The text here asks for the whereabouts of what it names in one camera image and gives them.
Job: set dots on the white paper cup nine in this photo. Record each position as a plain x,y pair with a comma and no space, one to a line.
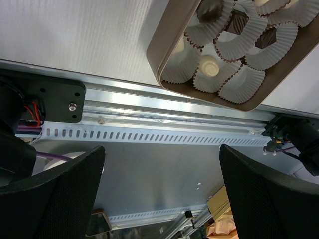
242,86

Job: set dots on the white paper cup seven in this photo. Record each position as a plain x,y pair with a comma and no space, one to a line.
181,66

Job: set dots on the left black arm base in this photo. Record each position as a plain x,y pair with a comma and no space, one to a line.
58,99

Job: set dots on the white paper cup four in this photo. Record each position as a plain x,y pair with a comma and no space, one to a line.
201,34

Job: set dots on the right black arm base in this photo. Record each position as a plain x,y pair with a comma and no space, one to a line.
279,128

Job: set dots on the gold square chocolate tin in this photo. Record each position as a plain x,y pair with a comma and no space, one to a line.
171,28

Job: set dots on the white shell chocolate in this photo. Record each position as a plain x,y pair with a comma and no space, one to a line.
208,65
259,3

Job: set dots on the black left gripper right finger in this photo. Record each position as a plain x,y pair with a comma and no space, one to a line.
266,203

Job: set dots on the white square chocolate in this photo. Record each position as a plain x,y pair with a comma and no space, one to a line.
179,47

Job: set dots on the white slotted cable duct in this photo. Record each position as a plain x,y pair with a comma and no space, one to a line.
90,133

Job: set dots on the white paper cup eight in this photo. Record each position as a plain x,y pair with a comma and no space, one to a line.
211,84

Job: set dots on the dark square chocolate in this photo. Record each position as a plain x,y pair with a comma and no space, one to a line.
237,22

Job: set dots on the white paper cup five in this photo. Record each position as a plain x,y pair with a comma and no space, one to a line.
231,47

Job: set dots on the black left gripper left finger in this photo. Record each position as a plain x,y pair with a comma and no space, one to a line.
53,204

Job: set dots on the aluminium front rail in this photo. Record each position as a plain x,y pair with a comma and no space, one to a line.
113,102

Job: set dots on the dark round fluted chocolate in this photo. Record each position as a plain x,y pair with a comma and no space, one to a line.
209,11

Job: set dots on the white paper cup two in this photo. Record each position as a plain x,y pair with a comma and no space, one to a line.
271,6

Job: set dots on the white paper cup three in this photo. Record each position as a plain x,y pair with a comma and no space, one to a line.
300,12

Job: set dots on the white paper cup six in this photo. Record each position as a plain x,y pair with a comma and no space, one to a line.
262,59

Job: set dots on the dark square chocolate corner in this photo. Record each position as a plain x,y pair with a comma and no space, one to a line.
267,38

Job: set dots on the yellow patterned box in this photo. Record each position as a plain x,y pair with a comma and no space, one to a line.
223,226

